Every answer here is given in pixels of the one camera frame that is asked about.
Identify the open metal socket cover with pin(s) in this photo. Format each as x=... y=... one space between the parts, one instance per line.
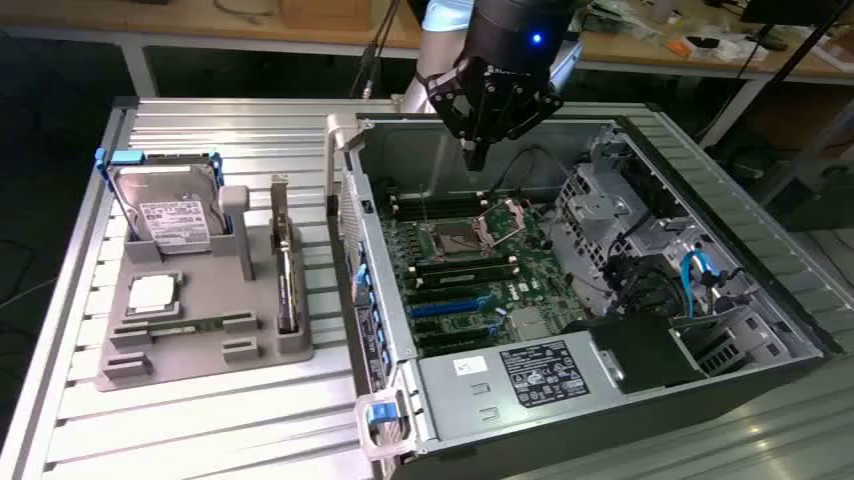
x=501 y=222

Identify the grey plastic parts rack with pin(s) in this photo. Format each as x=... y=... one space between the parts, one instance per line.
x=200 y=285

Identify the black RAM slot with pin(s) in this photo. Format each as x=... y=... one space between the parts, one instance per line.
x=454 y=212
x=454 y=200

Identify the blue expansion slot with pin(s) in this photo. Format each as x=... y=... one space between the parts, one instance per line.
x=447 y=307

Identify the silver metal drive cage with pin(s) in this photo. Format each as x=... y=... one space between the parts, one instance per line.
x=601 y=205

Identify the wooden workbench white frame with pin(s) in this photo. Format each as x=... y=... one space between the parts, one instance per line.
x=200 y=25

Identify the black plastic fan shroud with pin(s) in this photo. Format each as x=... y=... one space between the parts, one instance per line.
x=641 y=350

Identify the small orange white object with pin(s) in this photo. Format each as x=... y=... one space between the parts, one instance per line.
x=679 y=47

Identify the black open PC case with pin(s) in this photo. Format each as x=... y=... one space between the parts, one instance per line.
x=734 y=395

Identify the green RAM stick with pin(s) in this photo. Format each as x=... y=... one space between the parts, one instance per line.
x=194 y=326

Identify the black installed RAM stick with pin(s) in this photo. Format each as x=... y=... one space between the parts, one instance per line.
x=467 y=274

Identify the grey power supply unit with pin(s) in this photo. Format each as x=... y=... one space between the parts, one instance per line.
x=461 y=400

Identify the blue case latch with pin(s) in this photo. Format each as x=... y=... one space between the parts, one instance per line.
x=380 y=414

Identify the long black expansion slot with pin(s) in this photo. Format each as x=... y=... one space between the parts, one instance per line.
x=447 y=296

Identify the silver chipset heat sink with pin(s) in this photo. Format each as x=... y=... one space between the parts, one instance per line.
x=529 y=322

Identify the silver CPU chip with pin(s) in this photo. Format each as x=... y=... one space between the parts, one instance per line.
x=154 y=294

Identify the black monitor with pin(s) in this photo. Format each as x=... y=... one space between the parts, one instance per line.
x=787 y=10

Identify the white plastic packaging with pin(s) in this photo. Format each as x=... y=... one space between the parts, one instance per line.
x=730 y=50

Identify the green circuit board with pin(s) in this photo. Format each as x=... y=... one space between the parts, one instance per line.
x=603 y=22

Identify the hard disk in blue carrier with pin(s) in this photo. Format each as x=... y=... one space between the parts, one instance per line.
x=174 y=220

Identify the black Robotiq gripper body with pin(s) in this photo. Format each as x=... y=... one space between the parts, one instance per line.
x=514 y=35

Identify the green motherboard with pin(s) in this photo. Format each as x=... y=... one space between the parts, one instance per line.
x=534 y=260

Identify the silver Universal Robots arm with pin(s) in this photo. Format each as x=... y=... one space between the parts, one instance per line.
x=427 y=75

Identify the black equipment box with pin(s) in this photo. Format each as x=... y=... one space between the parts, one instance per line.
x=821 y=200

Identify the black slanted pole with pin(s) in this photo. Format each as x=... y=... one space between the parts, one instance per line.
x=801 y=52

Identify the CPU socket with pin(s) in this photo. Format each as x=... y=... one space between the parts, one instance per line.
x=457 y=240

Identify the low-profile graphics card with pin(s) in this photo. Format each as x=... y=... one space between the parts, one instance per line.
x=286 y=280

